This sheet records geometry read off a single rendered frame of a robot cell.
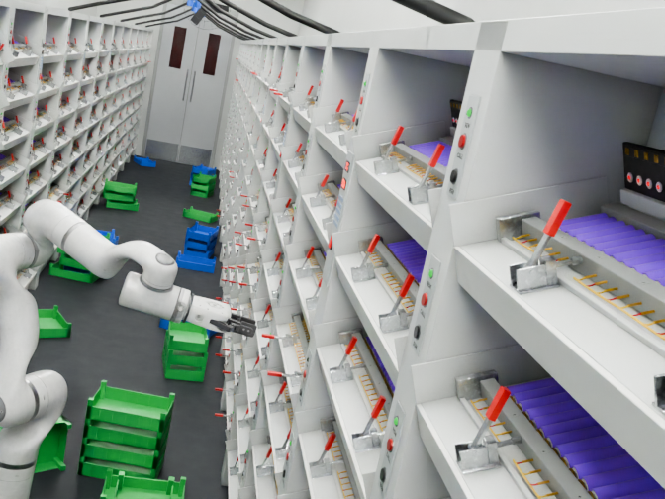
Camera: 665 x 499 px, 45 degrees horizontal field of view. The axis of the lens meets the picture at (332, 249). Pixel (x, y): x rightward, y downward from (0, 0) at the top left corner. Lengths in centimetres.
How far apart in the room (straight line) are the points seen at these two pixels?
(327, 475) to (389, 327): 48
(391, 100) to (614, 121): 71
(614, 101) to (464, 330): 32
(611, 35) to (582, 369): 27
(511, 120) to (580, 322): 32
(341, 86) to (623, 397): 182
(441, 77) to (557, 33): 86
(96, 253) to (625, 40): 157
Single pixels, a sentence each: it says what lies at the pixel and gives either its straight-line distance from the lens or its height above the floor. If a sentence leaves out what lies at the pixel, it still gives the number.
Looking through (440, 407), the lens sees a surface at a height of 136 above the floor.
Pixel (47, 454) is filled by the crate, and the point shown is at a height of 4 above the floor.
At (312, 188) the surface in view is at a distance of 233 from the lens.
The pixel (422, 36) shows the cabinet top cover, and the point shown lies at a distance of 130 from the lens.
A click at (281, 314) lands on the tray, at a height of 99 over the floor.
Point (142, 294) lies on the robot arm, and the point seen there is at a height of 112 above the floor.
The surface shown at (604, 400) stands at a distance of 62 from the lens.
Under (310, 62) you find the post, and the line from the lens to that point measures 300.
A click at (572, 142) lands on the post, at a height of 169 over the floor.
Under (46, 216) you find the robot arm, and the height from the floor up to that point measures 122.
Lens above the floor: 172
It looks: 12 degrees down
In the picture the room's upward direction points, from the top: 12 degrees clockwise
